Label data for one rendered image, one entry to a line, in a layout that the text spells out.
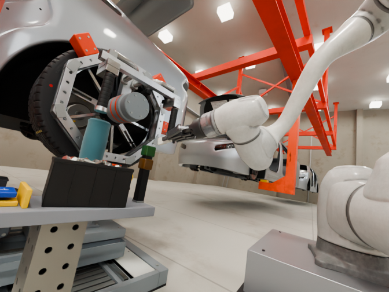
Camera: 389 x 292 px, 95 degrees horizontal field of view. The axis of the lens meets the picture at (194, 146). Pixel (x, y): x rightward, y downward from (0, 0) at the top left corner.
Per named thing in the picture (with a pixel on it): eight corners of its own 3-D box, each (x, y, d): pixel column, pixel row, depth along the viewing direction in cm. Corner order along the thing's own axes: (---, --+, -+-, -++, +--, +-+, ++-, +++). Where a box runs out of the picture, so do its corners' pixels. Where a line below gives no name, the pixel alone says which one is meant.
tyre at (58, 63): (156, 134, 148) (114, 49, 120) (176, 133, 132) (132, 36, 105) (80, 190, 106) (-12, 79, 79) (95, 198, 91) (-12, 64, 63)
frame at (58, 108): (148, 167, 112) (164, 88, 121) (154, 168, 108) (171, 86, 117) (37, 149, 72) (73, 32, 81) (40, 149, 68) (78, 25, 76)
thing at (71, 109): (80, 148, 128) (108, 116, 143) (84, 148, 123) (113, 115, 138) (33, 116, 109) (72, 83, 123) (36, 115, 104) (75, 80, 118)
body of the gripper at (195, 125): (210, 120, 69) (191, 127, 74) (198, 112, 62) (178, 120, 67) (212, 139, 66) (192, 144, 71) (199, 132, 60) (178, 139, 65)
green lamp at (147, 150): (148, 157, 71) (150, 147, 72) (154, 157, 69) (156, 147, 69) (139, 154, 68) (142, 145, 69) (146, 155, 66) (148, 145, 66)
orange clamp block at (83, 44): (94, 58, 89) (83, 37, 85) (100, 53, 83) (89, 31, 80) (80, 61, 84) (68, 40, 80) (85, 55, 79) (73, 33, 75)
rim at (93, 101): (145, 130, 139) (110, 64, 118) (164, 129, 124) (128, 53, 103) (84, 171, 108) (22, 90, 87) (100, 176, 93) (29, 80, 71)
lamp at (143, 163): (146, 169, 70) (147, 159, 71) (151, 170, 68) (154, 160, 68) (137, 168, 67) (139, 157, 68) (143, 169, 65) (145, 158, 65)
